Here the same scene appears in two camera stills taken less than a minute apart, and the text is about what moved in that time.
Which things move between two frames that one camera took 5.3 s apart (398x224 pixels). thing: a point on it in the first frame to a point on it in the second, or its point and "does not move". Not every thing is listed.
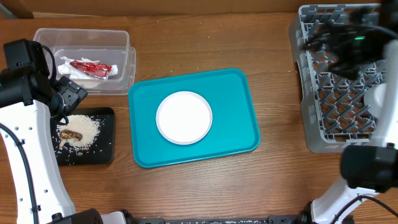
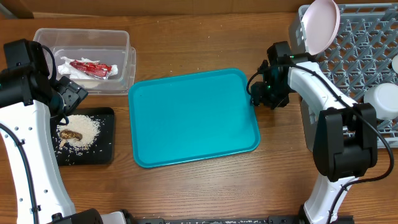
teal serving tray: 234,127 does not move
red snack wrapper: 96,70 does not move
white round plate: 184,117 to 320,22
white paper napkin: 65,68 to 91,67
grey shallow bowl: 375,98 does not move
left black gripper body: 69,96 does not move
